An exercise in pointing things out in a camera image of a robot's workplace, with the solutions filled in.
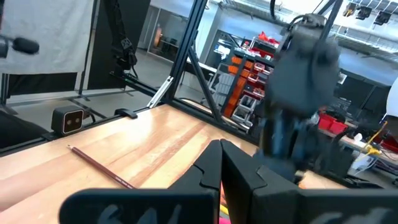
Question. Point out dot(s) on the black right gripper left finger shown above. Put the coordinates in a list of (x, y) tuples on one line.
[(208, 174)]

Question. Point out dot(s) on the black cylindrical fixture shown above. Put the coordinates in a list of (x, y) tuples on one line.
[(25, 46)]

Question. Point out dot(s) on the white fabric screen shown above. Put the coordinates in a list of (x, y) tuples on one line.
[(46, 34)]

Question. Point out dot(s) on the brown pencil with blue cap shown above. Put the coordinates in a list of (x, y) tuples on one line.
[(99, 166)]

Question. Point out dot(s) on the red plastic bin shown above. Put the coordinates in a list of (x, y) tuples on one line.
[(332, 124)]

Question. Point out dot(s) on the black panel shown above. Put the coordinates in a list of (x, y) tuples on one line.
[(102, 71)]

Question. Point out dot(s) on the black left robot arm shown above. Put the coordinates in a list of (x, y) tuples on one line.
[(304, 77)]

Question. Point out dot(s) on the storage rack with orange bins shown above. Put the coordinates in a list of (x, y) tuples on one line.
[(239, 84)]

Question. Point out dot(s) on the yellow highlighter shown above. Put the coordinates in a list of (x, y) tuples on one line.
[(224, 211)]

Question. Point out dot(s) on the black clamp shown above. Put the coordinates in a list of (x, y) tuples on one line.
[(126, 113)]

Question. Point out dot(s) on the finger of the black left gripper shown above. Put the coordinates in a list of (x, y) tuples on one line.
[(287, 168), (265, 166)]

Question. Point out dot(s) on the silver aluminium bar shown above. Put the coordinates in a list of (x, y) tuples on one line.
[(160, 91)]

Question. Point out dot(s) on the black aluminium rig frame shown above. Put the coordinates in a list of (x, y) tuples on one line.
[(186, 46)]

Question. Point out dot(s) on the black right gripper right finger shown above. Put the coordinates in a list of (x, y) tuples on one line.
[(242, 180)]

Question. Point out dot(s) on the black table-level camera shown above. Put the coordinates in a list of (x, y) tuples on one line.
[(66, 119)]

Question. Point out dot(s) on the pink highlighter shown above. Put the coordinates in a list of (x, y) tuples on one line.
[(225, 221)]

